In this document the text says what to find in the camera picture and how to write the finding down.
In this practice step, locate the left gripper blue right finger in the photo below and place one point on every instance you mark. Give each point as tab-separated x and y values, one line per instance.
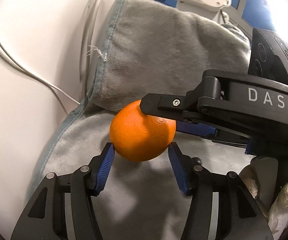
239	216

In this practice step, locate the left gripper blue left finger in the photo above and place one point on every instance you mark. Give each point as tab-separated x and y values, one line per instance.
44	214

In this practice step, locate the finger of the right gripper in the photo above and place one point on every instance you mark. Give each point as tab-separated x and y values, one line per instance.
200	130
177	107

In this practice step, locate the large smooth orange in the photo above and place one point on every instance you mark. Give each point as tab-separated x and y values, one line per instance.
139	137

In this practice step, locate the right white gloved hand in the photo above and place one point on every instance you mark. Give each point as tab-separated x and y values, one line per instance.
277	215

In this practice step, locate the grey fleece blanket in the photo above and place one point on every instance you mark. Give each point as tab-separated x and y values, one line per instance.
151	49

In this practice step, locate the black tracking camera box right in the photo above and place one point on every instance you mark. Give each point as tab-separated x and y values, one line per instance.
269	56

